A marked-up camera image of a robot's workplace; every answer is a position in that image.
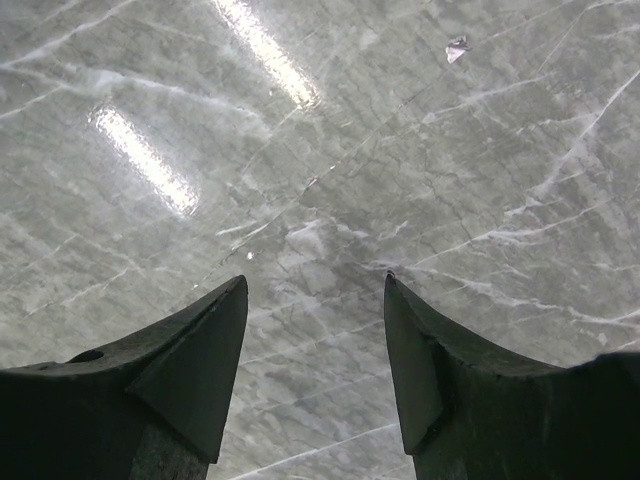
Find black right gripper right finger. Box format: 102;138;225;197
384;274;639;479

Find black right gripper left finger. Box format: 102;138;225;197
1;275;248;479

